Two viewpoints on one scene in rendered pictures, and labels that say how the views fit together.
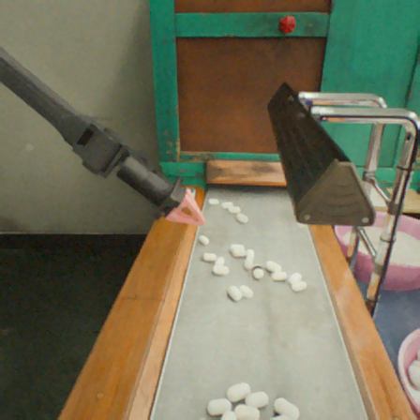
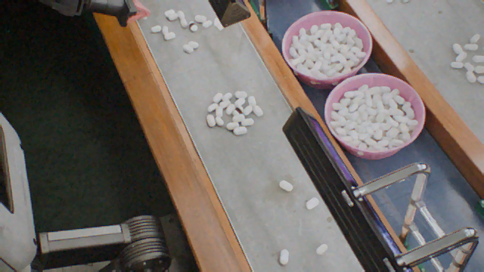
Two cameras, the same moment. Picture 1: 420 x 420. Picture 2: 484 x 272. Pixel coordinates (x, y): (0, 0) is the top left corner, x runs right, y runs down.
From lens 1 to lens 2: 122 cm
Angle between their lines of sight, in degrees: 33
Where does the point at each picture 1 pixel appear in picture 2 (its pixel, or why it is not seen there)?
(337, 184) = (234, 10)
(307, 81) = not seen: outside the picture
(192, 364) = (188, 97)
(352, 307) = (255, 29)
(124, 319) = (139, 92)
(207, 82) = not seen: outside the picture
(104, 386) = (158, 124)
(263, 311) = (209, 52)
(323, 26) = not seen: outside the picture
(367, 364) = (268, 58)
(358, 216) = (244, 16)
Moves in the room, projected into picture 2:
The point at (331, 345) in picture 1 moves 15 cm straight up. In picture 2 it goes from (250, 55) to (246, 21)
